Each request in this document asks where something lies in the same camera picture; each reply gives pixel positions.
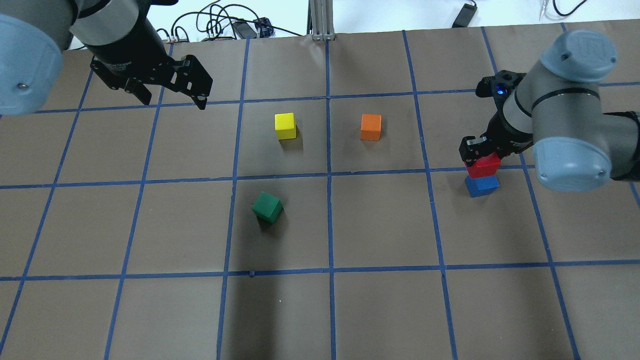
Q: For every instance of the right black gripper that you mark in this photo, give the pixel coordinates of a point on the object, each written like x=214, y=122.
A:
x=496, y=131

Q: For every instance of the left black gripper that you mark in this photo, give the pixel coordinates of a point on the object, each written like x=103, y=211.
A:
x=126, y=49

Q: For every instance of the red wooden block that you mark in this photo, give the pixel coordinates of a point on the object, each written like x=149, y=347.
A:
x=483, y=167

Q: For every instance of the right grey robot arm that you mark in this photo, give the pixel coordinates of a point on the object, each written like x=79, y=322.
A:
x=555, y=110

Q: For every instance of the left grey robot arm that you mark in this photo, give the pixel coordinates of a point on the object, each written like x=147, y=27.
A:
x=34, y=34

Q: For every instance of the blue wooden block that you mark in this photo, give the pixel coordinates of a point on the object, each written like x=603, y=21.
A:
x=481, y=186

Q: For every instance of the orange wooden block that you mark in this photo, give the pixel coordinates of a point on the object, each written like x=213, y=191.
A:
x=371, y=127

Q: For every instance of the yellow wooden block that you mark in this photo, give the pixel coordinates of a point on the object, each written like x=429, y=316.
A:
x=285, y=126

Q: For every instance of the green wooden block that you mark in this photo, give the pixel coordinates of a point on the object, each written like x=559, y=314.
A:
x=267, y=207

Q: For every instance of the black power adapter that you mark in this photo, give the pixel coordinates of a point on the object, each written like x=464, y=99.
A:
x=465, y=15

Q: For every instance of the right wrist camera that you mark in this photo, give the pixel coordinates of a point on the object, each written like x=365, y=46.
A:
x=499, y=86

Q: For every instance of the aluminium frame post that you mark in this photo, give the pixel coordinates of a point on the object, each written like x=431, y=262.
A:
x=320, y=20

